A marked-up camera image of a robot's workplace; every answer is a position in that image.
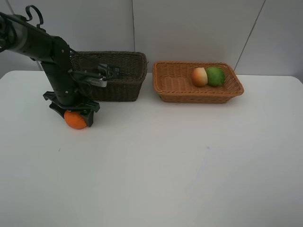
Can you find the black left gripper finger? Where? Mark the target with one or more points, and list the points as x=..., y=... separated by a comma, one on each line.
x=58, y=108
x=88, y=117

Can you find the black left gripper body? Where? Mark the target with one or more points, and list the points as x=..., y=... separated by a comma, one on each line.
x=66, y=90

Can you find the orange mandarin fruit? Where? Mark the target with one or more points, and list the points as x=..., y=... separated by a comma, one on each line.
x=74, y=120

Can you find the purple translucent plastic cup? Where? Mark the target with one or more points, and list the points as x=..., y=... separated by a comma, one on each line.
x=89, y=64

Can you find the black pump bottle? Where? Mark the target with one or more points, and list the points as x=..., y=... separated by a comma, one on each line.
x=108, y=71

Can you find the red yellow peach fruit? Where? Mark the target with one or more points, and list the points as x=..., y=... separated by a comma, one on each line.
x=199, y=77

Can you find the green lime fruit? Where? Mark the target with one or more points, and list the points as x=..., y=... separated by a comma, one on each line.
x=215, y=76

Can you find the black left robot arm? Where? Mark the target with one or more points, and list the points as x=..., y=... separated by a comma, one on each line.
x=53, y=53

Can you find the dark brown wicker basket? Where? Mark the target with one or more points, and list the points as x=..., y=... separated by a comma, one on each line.
x=126, y=87

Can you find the orange wicker basket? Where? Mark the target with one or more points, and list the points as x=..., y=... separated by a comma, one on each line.
x=172, y=82

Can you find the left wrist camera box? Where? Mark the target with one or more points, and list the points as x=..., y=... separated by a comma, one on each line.
x=90, y=78

